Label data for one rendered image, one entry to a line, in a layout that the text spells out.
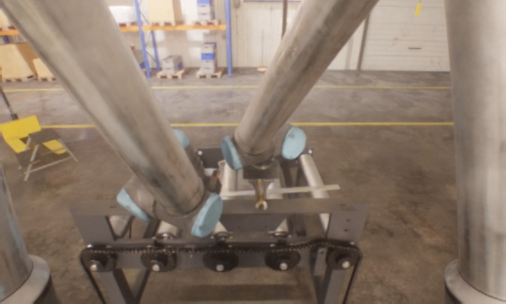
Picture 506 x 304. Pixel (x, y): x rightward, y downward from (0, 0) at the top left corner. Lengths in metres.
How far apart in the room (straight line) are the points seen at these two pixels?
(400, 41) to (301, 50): 11.02
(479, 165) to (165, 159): 0.41
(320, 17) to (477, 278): 0.41
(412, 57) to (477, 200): 11.40
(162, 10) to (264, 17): 3.45
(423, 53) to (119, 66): 11.83
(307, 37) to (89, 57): 0.26
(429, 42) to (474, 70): 11.63
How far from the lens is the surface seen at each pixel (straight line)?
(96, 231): 1.41
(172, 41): 10.27
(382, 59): 11.18
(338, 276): 1.53
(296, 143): 0.70
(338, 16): 0.35
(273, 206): 1.10
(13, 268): 0.48
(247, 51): 9.94
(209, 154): 2.07
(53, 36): 0.30
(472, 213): 0.44
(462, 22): 0.40
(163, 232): 1.42
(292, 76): 0.41
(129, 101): 0.32
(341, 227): 1.29
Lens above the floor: 1.89
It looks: 28 degrees down
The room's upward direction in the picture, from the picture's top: straight up
